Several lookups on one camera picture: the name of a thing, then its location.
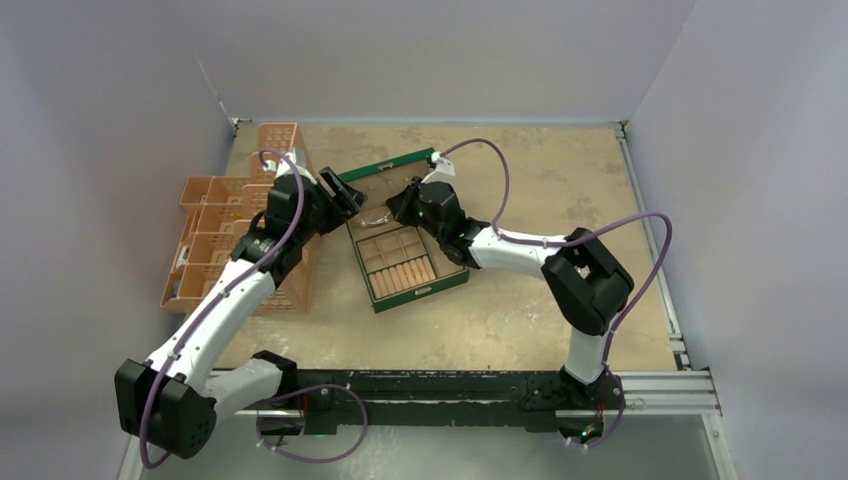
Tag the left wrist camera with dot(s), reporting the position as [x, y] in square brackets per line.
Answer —
[295, 159]

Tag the orange plastic tiered organizer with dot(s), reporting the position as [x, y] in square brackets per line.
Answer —
[219, 210]

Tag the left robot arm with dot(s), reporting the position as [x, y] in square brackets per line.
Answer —
[171, 400]

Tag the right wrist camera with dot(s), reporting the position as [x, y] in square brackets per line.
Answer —
[441, 169]

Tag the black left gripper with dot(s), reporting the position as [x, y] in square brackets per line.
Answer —
[346, 202]

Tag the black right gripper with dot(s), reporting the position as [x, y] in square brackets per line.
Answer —
[402, 204]

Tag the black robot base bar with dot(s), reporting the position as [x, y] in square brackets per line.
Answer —
[536, 401]

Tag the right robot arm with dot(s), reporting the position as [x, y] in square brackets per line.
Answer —
[589, 285]

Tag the green jewelry box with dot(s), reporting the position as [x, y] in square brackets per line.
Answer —
[399, 264]

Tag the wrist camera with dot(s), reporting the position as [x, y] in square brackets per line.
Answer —
[295, 159]
[441, 169]

